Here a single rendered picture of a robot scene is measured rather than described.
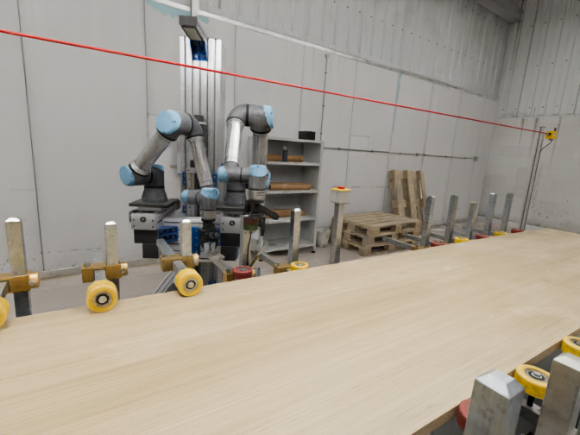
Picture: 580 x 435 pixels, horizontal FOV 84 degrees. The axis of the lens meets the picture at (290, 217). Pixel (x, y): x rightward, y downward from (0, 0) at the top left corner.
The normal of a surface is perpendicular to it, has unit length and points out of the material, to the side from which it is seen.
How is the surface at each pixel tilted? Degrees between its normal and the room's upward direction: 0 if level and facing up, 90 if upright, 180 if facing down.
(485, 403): 90
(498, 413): 90
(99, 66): 90
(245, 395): 0
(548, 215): 90
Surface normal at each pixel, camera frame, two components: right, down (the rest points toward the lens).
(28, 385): 0.06, -0.98
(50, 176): 0.56, 0.20
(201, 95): 0.07, 0.20
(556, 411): -0.85, 0.06
